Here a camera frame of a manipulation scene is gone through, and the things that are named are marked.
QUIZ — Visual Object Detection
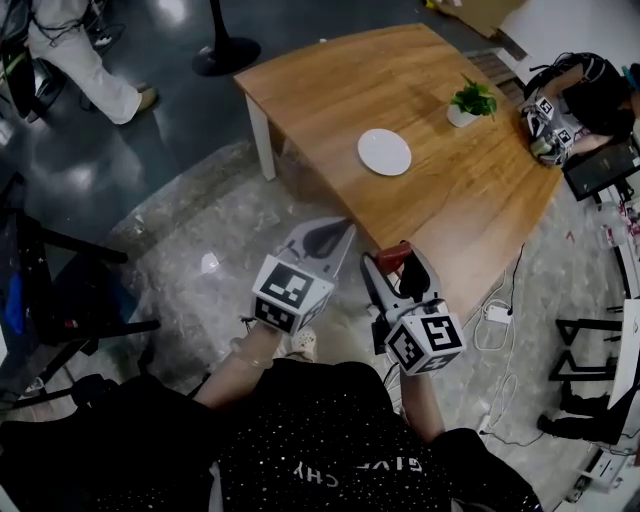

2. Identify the person's right forearm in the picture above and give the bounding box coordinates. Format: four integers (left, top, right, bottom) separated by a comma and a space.
397, 367, 449, 444

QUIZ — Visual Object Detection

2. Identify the black desk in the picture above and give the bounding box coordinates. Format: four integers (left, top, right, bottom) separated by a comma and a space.
0, 172, 161, 416

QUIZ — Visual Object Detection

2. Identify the white desk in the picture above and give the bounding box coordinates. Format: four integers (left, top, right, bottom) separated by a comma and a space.
607, 298, 640, 416

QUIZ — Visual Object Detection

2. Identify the black pedestal table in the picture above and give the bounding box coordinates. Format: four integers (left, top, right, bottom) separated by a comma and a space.
192, 0, 262, 78

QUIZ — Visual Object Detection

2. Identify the blue cloth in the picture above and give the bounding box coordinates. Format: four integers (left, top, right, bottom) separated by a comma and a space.
4, 272, 26, 335

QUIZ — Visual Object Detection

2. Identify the brown slatted mat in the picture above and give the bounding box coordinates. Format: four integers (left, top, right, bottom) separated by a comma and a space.
467, 47, 526, 106

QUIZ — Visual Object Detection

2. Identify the black cable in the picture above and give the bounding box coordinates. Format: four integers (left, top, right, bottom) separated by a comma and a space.
504, 242, 526, 316

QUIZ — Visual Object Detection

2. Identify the clear plastic jar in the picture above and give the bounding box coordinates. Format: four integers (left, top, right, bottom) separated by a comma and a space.
594, 202, 631, 249

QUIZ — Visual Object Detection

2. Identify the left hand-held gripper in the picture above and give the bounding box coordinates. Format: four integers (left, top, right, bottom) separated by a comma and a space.
251, 216, 357, 335

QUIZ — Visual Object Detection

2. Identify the black metal frame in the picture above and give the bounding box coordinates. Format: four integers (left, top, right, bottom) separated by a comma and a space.
548, 299, 626, 384

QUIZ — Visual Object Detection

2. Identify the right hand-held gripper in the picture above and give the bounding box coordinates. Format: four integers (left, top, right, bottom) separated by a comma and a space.
360, 246, 467, 376

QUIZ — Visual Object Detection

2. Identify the person's black speckled shirt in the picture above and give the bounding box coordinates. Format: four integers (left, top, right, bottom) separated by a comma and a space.
0, 358, 544, 512

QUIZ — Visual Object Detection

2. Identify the person's left forearm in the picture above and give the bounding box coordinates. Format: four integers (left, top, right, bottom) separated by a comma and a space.
192, 322, 281, 411

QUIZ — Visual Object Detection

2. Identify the person's right white clog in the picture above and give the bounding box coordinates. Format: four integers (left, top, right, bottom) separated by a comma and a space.
291, 325, 318, 361

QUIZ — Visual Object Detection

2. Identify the white cable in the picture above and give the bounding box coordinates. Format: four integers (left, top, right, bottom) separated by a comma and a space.
469, 279, 521, 436

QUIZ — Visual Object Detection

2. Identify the white round plate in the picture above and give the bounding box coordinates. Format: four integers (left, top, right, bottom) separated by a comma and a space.
356, 128, 413, 177

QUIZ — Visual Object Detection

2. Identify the black monitor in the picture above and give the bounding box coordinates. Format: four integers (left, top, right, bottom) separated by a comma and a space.
562, 142, 640, 202

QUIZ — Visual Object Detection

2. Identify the wooden table with white legs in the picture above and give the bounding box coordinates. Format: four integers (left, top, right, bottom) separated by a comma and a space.
233, 23, 564, 326

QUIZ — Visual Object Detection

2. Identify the green plant in white pot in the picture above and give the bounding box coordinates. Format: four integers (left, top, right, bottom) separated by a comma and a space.
446, 73, 499, 129

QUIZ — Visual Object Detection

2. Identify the white box device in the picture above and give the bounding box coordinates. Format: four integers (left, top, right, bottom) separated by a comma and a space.
564, 444, 640, 504

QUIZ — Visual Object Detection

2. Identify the large cardboard sheet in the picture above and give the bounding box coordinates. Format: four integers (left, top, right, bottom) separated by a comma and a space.
424, 0, 531, 39

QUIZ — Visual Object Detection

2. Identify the small red object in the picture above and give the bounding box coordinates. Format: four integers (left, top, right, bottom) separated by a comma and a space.
375, 240, 412, 274

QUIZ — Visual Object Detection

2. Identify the pale bangle bracelet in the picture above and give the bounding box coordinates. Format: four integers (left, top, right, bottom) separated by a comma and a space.
229, 337, 275, 370

